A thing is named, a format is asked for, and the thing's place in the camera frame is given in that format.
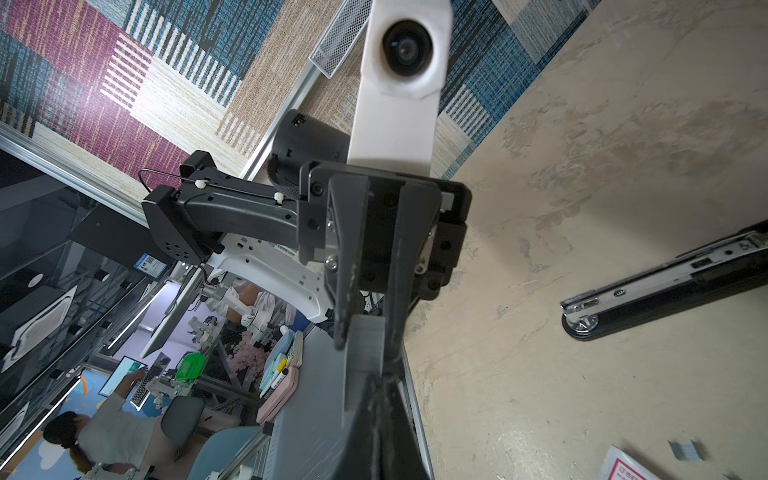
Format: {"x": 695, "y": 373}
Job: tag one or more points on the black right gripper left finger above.
{"x": 361, "y": 457}

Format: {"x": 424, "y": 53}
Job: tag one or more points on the white wire mesh basket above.
{"x": 340, "y": 37}

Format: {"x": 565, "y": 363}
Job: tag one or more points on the black stapler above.
{"x": 720, "y": 269}

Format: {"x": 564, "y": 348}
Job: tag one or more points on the seated person in background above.
{"x": 119, "y": 439}

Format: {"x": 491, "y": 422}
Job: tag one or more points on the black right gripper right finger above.
{"x": 400, "y": 455}

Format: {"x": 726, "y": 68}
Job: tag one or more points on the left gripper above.
{"x": 381, "y": 232}

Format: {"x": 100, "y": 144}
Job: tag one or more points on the loose staple fragment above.
{"x": 687, "y": 451}

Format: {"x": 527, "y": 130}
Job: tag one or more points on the red white staple box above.
{"x": 618, "y": 465}

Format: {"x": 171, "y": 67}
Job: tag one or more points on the grey office chair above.
{"x": 181, "y": 420}

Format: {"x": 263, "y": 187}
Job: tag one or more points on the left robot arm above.
{"x": 239, "y": 226}

